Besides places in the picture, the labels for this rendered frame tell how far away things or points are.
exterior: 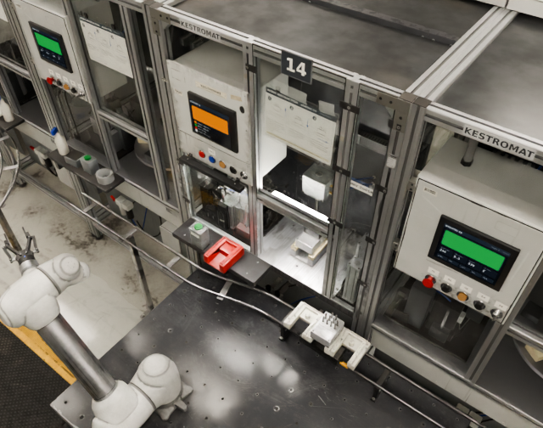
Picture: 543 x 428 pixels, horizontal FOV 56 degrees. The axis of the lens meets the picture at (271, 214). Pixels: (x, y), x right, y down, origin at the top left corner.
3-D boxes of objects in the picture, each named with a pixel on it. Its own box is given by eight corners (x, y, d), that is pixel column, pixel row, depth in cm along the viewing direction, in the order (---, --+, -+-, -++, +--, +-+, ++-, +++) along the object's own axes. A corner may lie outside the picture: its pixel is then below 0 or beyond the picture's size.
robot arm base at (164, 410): (171, 428, 217) (170, 422, 213) (136, 397, 226) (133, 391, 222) (200, 395, 227) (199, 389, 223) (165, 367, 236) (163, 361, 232)
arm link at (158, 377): (189, 384, 225) (183, 359, 209) (159, 417, 214) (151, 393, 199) (163, 363, 231) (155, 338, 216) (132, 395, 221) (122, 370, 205)
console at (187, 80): (176, 153, 237) (160, 62, 204) (217, 124, 253) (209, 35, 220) (247, 190, 219) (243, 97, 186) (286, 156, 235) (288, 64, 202)
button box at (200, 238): (191, 243, 259) (187, 227, 250) (201, 233, 263) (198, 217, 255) (202, 250, 255) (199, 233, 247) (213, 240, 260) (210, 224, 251)
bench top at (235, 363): (52, 408, 227) (49, 404, 224) (211, 260, 286) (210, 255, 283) (342, 685, 164) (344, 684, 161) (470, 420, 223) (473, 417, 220)
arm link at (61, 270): (60, 249, 202) (30, 271, 194) (71, 241, 187) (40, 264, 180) (81, 274, 204) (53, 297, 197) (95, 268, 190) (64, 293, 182)
